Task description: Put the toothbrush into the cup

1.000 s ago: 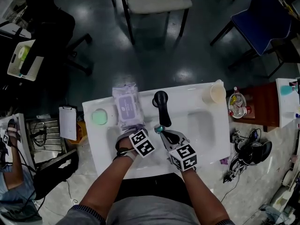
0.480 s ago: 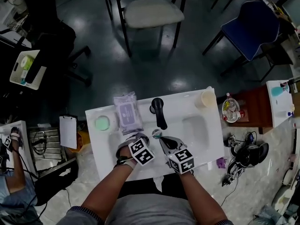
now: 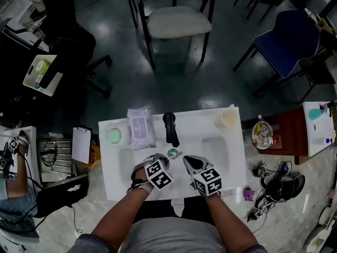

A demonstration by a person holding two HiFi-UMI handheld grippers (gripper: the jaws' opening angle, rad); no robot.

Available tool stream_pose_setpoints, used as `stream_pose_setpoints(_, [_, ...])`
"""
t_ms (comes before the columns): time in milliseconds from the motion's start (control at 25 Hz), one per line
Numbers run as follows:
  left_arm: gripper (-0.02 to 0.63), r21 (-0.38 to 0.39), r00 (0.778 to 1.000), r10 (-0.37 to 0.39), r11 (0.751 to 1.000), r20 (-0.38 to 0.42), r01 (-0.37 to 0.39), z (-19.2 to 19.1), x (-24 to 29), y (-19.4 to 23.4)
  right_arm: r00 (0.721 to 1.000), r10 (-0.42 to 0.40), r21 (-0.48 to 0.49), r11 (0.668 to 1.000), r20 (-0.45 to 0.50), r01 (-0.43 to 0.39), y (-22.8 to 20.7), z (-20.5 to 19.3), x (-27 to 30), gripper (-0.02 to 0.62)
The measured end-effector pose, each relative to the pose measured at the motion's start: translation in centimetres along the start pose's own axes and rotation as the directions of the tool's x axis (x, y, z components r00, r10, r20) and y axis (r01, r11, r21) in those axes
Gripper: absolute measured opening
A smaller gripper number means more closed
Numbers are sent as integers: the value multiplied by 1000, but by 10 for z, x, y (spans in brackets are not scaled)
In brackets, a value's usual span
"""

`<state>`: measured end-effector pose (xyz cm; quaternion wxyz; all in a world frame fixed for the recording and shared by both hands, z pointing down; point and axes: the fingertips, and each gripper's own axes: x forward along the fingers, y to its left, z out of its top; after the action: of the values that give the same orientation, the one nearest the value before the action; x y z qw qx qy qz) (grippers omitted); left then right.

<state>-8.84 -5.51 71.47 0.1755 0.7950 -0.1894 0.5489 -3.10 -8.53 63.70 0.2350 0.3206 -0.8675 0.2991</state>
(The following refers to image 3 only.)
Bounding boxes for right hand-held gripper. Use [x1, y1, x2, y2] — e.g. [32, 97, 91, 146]
[183, 155, 223, 197]

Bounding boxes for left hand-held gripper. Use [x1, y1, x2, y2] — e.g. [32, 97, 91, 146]
[131, 153, 175, 192]

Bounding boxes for beige cup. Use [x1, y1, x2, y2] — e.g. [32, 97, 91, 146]
[214, 108, 237, 129]

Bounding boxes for person's left forearm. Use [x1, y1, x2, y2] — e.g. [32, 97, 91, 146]
[91, 182, 153, 249]

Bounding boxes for another person's forearm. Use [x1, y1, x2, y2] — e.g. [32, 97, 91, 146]
[5, 151, 30, 204]

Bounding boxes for person's right forearm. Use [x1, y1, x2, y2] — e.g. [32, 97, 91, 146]
[204, 192, 261, 249]

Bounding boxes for purple wet wipes packet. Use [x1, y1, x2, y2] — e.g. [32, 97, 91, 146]
[126, 105, 157, 151]

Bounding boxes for person's dark trousers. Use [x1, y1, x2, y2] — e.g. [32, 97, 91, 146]
[133, 197, 216, 226]

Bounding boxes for purple toy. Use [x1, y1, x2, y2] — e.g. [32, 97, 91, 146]
[242, 185, 256, 202]

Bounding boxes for orange box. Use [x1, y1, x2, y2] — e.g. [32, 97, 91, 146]
[81, 144, 101, 168]

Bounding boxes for white bowl of bottles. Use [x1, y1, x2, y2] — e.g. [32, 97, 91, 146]
[252, 114, 274, 150]

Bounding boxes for person's grey shirt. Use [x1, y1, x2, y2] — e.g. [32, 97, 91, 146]
[66, 217, 269, 253]

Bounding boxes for white clipboard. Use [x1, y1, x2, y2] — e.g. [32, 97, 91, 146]
[71, 125, 93, 165]

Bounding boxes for brown wooden side table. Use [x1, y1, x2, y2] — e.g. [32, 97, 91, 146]
[259, 106, 309, 165]

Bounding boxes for black bag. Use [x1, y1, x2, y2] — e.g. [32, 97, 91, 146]
[34, 176, 90, 219]

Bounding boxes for white sink table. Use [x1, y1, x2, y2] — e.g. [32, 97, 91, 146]
[302, 101, 336, 157]

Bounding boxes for teal bottle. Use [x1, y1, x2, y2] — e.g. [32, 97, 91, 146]
[308, 108, 329, 121]

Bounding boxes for black office chair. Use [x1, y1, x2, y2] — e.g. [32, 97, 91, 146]
[43, 22, 113, 99]

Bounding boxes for white plastic basket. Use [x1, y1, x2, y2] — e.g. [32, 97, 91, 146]
[22, 54, 64, 98]

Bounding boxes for black wrist strap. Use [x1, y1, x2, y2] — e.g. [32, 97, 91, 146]
[126, 179, 151, 194]

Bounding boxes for black headset with cables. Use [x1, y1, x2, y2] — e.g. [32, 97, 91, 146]
[246, 160, 306, 222]

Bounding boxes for metal wire rack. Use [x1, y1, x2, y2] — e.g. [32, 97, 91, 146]
[36, 135, 81, 188]

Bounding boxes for white cushioned black-frame chair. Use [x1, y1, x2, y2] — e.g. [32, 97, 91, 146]
[124, 0, 216, 71]

